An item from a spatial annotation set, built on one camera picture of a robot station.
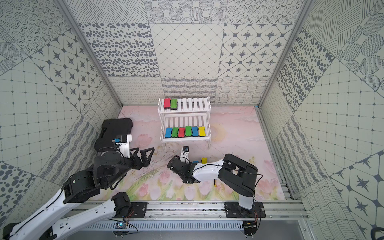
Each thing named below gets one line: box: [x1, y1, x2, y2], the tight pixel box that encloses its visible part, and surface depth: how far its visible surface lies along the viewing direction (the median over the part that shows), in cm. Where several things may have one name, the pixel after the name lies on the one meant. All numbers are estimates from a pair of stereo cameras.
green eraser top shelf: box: [170, 98, 178, 109], surface depth 83 cm
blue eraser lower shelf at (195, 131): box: [191, 126, 199, 137], surface depth 90 cm
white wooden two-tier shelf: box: [157, 96, 212, 151], surface depth 88 cm
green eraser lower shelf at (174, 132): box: [171, 127, 179, 138], surface depth 90 cm
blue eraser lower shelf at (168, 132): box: [165, 127, 173, 139], surface depth 89 cm
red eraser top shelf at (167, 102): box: [163, 98, 171, 108], surface depth 84 cm
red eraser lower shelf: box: [178, 127, 186, 138], surface depth 90 cm
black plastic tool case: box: [94, 118, 133, 151], surface depth 103 cm
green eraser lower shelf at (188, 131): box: [185, 126, 193, 138], surface depth 89 cm
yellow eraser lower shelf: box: [198, 126, 206, 137], surface depth 90 cm
